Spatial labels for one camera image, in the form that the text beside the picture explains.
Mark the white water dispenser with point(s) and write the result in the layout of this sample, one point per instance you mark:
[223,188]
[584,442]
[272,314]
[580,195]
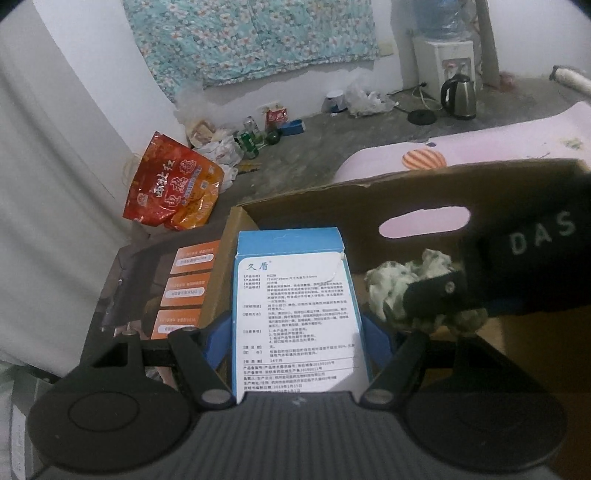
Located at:
[431,64]

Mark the wooden board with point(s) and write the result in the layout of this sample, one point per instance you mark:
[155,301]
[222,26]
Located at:
[487,41]

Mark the rolled white mat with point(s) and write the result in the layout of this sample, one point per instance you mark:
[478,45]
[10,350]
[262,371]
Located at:
[572,81]

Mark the brown cardboard box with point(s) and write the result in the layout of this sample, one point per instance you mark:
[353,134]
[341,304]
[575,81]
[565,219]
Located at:
[323,207]

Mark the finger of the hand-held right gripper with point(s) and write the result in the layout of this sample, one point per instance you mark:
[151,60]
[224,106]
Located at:
[434,293]

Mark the dark printed poster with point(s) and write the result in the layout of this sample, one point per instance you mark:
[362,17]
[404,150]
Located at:
[147,277]

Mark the white plastic bag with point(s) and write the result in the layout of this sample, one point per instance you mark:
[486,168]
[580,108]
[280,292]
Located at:
[369,99]

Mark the green drink can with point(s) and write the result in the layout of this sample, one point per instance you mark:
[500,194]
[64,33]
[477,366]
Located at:
[247,141]

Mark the small blue container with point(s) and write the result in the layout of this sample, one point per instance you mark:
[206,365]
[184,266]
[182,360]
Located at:
[292,128]

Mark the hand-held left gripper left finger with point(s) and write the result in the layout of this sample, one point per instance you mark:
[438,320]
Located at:
[214,337]

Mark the red snack bag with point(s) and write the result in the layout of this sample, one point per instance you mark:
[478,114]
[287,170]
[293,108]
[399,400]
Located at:
[171,180]

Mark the pink floor mat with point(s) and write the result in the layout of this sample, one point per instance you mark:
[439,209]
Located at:
[508,138]

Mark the blue and white paper box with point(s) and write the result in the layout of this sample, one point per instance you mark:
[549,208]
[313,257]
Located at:
[295,300]

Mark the steel electric kettle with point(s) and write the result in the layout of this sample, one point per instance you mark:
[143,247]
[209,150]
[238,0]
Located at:
[459,97]

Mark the red and white carton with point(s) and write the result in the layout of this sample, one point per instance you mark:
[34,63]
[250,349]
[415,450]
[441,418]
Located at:
[276,119]

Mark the black kettle base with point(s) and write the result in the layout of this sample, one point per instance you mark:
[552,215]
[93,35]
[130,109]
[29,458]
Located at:
[421,117]

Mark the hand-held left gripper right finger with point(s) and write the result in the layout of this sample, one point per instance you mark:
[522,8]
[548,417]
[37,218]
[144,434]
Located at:
[381,344]

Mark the floral wall cloth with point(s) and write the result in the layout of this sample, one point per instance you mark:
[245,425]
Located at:
[254,37]

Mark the white curtain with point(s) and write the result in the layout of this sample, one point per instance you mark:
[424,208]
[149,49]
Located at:
[55,194]

